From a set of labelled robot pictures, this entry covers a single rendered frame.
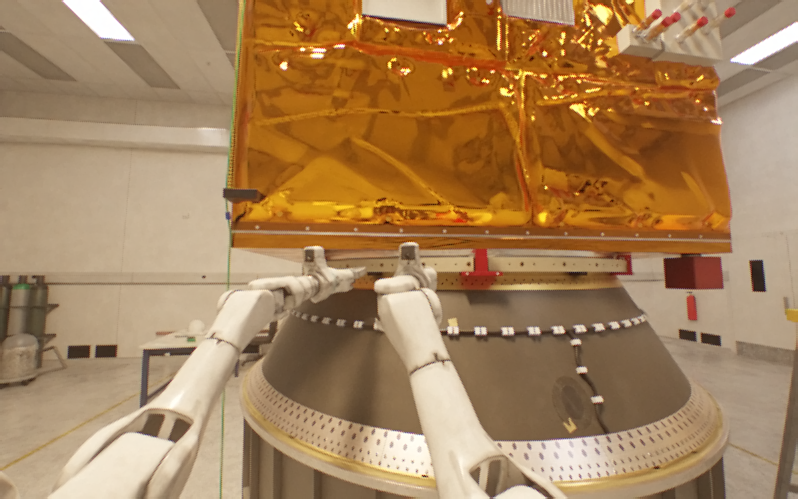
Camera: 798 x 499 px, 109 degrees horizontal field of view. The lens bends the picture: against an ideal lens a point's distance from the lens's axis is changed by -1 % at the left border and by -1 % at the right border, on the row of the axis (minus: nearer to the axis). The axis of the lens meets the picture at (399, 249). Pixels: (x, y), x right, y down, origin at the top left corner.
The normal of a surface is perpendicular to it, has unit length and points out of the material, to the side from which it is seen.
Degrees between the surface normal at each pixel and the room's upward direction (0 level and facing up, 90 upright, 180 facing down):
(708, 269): 90
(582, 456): 43
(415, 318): 56
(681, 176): 90
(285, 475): 90
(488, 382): 62
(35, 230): 90
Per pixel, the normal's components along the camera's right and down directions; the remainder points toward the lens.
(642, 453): 0.18, -0.79
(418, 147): 0.17, -0.13
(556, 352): 0.14, -0.54
